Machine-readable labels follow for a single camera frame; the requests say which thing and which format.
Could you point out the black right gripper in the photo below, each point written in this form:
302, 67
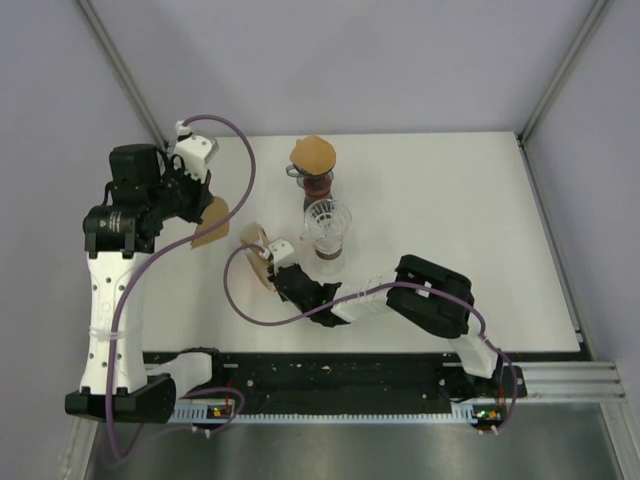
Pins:
295, 265

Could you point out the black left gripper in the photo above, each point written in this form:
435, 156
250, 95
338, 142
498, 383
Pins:
201, 195

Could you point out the brown paper coffee filter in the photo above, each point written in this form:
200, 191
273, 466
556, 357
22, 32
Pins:
313, 155

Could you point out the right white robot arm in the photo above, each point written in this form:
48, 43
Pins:
437, 300

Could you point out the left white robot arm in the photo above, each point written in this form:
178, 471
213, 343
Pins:
147, 188

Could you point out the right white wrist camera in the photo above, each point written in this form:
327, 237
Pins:
279, 254

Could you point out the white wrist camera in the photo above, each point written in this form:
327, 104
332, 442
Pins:
279, 254
192, 152

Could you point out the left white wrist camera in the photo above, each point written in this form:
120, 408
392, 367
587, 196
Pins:
192, 152

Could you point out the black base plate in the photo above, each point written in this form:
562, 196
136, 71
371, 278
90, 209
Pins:
351, 383

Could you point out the aluminium frame rail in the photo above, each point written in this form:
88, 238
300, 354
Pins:
121, 71

